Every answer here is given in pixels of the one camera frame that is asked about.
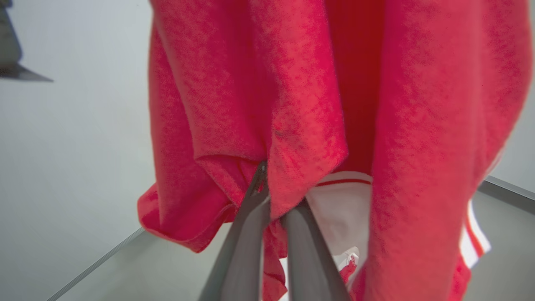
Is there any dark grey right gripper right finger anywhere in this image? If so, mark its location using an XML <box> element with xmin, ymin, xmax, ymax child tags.
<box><xmin>282</xmin><ymin>201</ymin><xmax>350</xmax><ymax>301</ymax></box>

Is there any red and white jersey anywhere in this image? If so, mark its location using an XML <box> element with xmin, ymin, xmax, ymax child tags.
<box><xmin>137</xmin><ymin>0</ymin><xmax>534</xmax><ymax>301</ymax></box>

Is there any grey partition base rail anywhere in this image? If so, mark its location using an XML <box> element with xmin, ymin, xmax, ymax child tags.
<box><xmin>478</xmin><ymin>176</ymin><xmax>535</xmax><ymax>216</ymax></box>
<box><xmin>45</xmin><ymin>227</ymin><xmax>145</xmax><ymax>301</ymax></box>

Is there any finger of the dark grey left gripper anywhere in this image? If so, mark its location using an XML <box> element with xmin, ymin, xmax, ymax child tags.
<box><xmin>0</xmin><ymin>63</ymin><xmax>54</xmax><ymax>82</ymax></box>

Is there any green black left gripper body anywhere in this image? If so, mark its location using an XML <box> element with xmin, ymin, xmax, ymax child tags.
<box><xmin>0</xmin><ymin>0</ymin><xmax>22</xmax><ymax>64</ymax></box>

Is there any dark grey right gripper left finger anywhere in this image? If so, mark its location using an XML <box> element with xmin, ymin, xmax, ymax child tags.
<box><xmin>200</xmin><ymin>161</ymin><xmax>271</xmax><ymax>301</ymax></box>

